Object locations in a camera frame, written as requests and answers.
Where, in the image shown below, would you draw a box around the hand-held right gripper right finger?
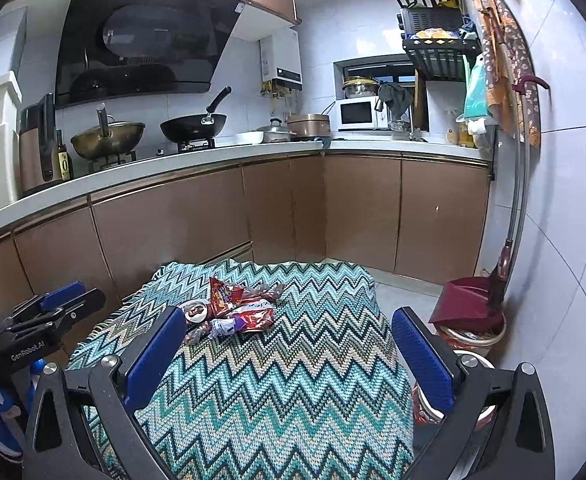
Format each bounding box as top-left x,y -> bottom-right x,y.
391,306 -> 556,480

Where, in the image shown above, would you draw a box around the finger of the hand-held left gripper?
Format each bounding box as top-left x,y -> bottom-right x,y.
0,288 -> 107,346
10,281 -> 86,323

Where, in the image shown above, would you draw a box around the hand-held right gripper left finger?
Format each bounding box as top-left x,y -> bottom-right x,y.
23,306 -> 187,480

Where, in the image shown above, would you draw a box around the blue white-rimmed waste bin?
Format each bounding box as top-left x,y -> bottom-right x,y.
412,350 -> 496,428

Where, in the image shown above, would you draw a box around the small white candy wrapper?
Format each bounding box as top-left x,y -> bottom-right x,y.
209,317 -> 239,339

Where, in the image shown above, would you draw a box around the red snack packet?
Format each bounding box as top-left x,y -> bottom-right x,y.
208,276 -> 248,318

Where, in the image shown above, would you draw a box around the glossy dark red wrapper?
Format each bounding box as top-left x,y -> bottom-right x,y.
233,306 -> 277,334

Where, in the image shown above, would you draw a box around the clear silvery candy wrapper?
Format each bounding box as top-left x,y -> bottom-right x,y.
243,283 -> 287,307

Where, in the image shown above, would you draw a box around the beige waste bin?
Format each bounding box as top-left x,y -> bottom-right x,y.
435,317 -> 508,356

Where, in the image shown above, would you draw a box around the dark red dustpan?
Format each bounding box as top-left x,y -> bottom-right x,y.
429,76 -> 548,331

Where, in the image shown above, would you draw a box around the zigzag knitted blanket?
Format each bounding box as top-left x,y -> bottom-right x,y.
66,259 -> 416,480

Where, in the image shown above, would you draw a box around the dark oil bottle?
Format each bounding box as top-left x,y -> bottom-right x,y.
56,129 -> 74,181

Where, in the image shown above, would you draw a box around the brown electric kettle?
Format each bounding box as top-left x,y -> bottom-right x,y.
18,94 -> 58,196

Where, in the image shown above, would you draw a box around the brown base cabinets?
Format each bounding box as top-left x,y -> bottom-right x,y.
0,152 -> 491,361

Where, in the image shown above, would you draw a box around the brass wok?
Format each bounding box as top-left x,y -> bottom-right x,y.
70,102 -> 145,161

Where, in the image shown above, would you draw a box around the gas stove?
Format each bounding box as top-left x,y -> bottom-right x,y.
88,137 -> 219,171

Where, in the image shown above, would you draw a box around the black wok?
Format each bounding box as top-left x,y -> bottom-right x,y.
159,86 -> 233,143

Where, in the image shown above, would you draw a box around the glass blender jug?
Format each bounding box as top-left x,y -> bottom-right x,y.
387,119 -> 414,141

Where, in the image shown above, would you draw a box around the white plastic bag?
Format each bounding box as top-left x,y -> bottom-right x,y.
465,117 -> 496,150

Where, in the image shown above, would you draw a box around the steel pot lid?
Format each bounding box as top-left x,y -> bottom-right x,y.
254,118 -> 298,143

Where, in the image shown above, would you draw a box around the white microwave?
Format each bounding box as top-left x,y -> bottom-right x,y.
336,97 -> 389,132

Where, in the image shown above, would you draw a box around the wooden cutting board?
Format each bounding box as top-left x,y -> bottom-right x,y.
413,72 -> 430,132

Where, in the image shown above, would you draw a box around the copper rice cooker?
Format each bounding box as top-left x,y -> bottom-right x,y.
287,113 -> 332,141

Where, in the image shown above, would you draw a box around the grey cloth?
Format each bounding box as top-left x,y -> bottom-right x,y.
377,82 -> 414,116

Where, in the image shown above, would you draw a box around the teal plastic bag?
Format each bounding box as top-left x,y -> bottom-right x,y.
463,54 -> 488,120

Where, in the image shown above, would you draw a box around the black range hood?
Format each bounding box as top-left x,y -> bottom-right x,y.
53,0 -> 246,108

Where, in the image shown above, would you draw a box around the glass pot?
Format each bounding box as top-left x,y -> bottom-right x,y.
343,76 -> 380,100

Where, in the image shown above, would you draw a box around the kitchen window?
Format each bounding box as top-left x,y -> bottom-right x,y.
334,57 -> 416,101

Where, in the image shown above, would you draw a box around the orange patterned cloth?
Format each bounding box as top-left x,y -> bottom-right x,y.
470,0 -> 516,121

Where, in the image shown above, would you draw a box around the brown floral apron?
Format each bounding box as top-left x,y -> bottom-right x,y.
488,0 -> 544,148

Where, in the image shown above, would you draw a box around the white water heater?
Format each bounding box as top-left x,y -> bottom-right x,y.
260,29 -> 304,92

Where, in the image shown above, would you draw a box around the black toaster oven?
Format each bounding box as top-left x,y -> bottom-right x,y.
398,6 -> 466,36

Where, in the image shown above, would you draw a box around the black wall rack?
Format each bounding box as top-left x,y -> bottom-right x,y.
388,0 -> 484,83

